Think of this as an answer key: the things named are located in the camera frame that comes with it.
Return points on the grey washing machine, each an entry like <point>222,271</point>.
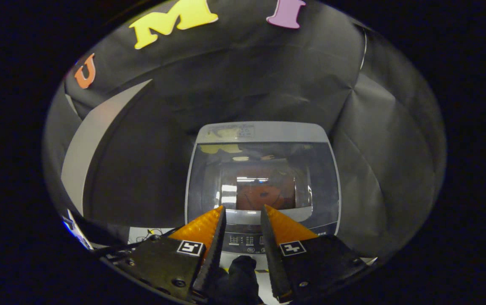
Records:
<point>264,132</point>

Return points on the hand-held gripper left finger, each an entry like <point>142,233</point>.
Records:
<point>213,258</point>

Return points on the white and blue object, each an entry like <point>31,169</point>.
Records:
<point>75,228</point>

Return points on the grey cabinet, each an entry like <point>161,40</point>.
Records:
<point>81,144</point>

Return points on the black backdrop cloth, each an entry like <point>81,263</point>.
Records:
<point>247,84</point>

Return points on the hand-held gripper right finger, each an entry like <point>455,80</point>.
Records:
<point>270,258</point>

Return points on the orange polo shirt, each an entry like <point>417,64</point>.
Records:
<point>264,195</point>

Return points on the dark cloth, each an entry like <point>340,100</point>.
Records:
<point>238,279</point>

